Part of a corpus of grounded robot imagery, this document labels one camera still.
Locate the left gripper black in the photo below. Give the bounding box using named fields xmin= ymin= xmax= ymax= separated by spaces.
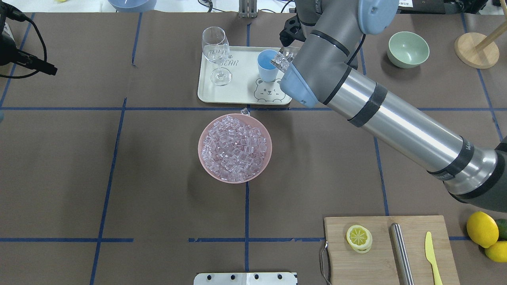
xmin=0 ymin=0 xmax=57 ymax=76

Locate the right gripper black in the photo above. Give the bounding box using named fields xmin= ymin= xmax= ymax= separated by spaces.
xmin=279 ymin=14 xmax=307 ymax=47

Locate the metal ice scoop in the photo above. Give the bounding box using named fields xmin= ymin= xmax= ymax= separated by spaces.
xmin=270 ymin=46 xmax=301 ymax=73

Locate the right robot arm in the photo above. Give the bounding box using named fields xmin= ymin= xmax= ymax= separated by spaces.
xmin=280 ymin=0 xmax=507 ymax=213

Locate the blue plastic cup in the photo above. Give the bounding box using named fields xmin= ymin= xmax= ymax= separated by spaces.
xmin=257 ymin=50 xmax=279 ymax=82

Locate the stray ice cube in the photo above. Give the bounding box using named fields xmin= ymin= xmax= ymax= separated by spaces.
xmin=240 ymin=108 xmax=250 ymax=116

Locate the pile of clear ice cubes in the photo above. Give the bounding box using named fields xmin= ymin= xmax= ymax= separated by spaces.
xmin=202 ymin=116 xmax=268 ymax=182

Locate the cream bear tray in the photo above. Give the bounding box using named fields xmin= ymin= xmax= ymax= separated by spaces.
xmin=197 ymin=46 xmax=292 ymax=105

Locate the clear wine glass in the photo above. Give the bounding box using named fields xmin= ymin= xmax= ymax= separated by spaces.
xmin=202 ymin=27 xmax=232 ymax=86

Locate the blue bowl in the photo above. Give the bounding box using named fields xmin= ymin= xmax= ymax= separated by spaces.
xmin=108 ymin=0 xmax=157 ymax=13

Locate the black box device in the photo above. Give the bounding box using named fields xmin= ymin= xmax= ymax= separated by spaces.
xmin=396 ymin=0 xmax=487 ymax=14

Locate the green bowl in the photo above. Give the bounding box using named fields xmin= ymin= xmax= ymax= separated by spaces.
xmin=387 ymin=31 xmax=430 ymax=68

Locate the pink bowl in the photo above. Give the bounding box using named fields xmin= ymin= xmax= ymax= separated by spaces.
xmin=198 ymin=114 xmax=273 ymax=184

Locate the wooden stand with pole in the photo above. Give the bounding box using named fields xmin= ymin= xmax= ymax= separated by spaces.
xmin=454 ymin=22 xmax=507 ymax=69

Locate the lemon slice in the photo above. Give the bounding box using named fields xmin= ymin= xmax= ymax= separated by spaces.
xmin=346 ymin=225 xmax=373 ymax=254

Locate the wooden cutting board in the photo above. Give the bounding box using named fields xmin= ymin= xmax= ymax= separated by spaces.
xmin=324 ymin=215 xmax=460 ymax=285

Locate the yellow plastic knife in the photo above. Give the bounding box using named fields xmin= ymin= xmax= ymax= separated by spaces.
xmin=424 ymin=231 xmax=442 ymax=285

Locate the metal rod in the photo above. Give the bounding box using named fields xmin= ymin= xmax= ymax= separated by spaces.
xmin=391 ymin=222 xmax=415 ymax=285

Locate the whole yellow lemon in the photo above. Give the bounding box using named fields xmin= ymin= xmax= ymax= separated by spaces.
xmin=467 ymin=211 xmax=499 ymax=249

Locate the green lime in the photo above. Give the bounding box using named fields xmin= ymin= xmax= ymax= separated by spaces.
xmin=495 ymin=218 xmax=507 ymax=241

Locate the aluminium frame post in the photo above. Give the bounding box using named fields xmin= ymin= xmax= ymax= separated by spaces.
xmin=238 ymin=0 xmax=258 ymax=18

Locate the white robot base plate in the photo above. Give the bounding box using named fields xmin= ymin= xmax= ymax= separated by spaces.
xmin=193 ymin=272 xmax=298 ymax=285

